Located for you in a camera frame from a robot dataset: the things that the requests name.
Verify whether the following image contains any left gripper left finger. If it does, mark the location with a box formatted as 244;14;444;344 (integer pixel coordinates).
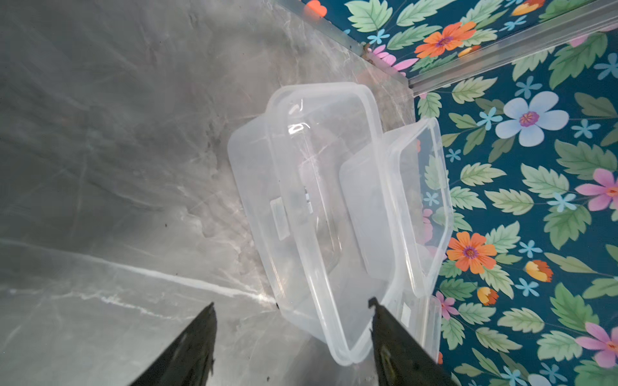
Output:
130;303;217;386

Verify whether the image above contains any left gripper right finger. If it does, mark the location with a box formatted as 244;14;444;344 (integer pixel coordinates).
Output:
369;298;456;386

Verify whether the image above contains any square clear box lid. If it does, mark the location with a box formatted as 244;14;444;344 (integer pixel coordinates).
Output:
228;82;441;366

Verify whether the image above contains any square clear lunch box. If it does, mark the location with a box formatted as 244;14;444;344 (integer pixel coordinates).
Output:
339;118;454;298

